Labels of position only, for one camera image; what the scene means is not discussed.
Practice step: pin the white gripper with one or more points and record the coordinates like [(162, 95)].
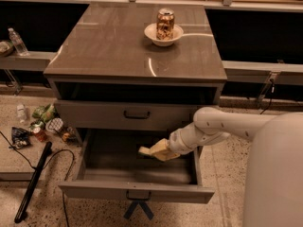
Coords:
[(177, 143)]

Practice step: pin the bowl on left shelf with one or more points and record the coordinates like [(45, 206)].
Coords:
[(6, 48)]

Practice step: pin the black bar on floor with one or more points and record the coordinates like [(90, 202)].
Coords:
[(22, 211)]

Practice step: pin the crushed gold drink can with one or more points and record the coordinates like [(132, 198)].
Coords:
[(165, 24)]

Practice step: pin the small bottle on floor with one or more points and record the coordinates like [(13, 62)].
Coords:
[(21, 113)]

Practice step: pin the green snack bag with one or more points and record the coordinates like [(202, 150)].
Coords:
[(45, 113)]

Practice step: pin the white patterned cup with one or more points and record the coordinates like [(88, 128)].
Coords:
[(54, 125)]

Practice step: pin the dark chip bag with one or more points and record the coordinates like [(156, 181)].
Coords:
[(20, 137)]

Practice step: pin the yellow sponge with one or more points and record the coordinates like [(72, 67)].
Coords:
[(144, 151)]

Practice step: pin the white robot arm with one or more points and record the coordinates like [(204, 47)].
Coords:
[(274, 178)]

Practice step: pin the grey open bottom drawer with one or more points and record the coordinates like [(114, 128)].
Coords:
[(110, 168)]

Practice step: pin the grey drawer cabinet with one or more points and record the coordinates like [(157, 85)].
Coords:
[(108, 58)]

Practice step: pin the clear plastic water bottle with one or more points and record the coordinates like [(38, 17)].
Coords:
[(18, 42)]

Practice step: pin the red can on floor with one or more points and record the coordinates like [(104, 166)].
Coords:
[(39, 134)]

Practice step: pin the white ceramic bowl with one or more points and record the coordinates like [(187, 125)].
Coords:
[(150, 32)]

